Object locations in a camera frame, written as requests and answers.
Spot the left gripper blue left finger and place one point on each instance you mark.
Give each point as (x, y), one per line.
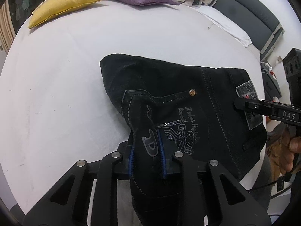
(129, 155)

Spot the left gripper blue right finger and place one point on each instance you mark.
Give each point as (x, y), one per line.
(167, 147)

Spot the black denim pants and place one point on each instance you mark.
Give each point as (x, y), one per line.
(197, 103)

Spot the person right hand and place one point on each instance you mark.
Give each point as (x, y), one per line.
(290, 146)

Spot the dark bedside table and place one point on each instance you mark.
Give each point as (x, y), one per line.
(271, 86)

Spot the dark grey headboard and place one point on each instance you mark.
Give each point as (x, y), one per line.
(261, 25)

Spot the white bed mattress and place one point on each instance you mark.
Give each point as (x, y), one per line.
(54, 108)

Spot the white bed pillow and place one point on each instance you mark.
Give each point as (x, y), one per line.
(225, 24)

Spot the yellow pillow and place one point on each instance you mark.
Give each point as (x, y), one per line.
(50, 9)

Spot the beige curtain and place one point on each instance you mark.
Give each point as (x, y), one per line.
(7, 30)

